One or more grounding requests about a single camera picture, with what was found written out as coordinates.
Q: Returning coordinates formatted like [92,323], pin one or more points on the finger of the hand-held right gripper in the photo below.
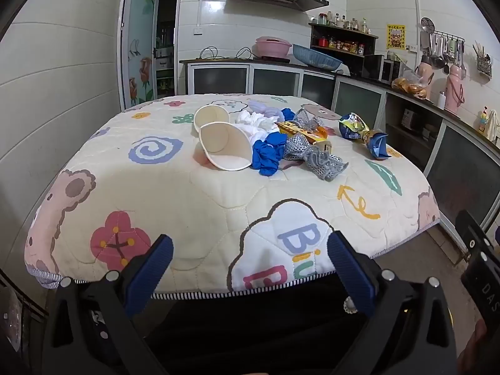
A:
[470,234]

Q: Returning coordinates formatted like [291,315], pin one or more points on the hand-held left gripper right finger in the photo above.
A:
[351,277]

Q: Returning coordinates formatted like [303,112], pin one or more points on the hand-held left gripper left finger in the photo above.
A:
[150,271]

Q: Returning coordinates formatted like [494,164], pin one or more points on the white tissue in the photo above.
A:
[254,122]

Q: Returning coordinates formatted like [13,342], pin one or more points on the person's right hand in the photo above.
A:
[478,345]

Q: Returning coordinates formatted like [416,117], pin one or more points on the printed quilted blanket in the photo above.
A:
[156,195]

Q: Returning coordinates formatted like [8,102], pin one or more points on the yellow dish soap bottle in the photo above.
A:
[484,123]

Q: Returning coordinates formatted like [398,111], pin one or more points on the blue folded packet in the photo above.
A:
[377,144]

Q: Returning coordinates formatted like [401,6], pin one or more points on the white bottle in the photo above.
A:
[441,100]

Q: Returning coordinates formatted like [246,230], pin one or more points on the pink thermos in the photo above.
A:
[454,90]

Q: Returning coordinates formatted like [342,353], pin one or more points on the large blue glove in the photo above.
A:
[267,154]

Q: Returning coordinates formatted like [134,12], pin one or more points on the large white paper cup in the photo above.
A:
[234,144]

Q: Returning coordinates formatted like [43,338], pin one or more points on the yellow blue snack packet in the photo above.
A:
[351,125]

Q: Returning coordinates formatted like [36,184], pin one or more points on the orange snack wrapper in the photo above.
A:
[297,129]

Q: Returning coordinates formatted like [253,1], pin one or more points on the bag of bread rolls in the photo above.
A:
[410,86]

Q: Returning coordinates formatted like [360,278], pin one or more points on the small white paper cup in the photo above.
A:
[211,119]

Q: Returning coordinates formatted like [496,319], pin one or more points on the pink kettle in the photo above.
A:
[425,74]

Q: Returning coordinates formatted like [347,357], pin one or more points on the chopstick holder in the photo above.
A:
[483,62]

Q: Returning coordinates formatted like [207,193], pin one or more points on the hanging kitchen utensils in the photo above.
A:
[441,52]

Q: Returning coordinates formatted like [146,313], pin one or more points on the black microwave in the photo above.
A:
[381,68]

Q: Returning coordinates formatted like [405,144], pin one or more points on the lavender knitted cloth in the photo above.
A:
[259,106]

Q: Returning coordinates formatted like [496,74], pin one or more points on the black spice shelf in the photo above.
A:
[371,45]

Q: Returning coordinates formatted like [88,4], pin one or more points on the blue plastic basket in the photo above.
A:
[316,58]

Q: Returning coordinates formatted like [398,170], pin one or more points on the flower print glass door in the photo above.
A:
[138,47]

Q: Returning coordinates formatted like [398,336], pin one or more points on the black induction cooker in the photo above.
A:
[275,60]

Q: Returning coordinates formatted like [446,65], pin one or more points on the row of spice jars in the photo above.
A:
[340,45]

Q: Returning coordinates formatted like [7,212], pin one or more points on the pink pot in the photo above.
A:
[271,47]

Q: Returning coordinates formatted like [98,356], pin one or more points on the row of glass bottles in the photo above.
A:
[343,21]

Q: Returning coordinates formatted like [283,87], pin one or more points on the yellow wall poster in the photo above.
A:
[396,37]

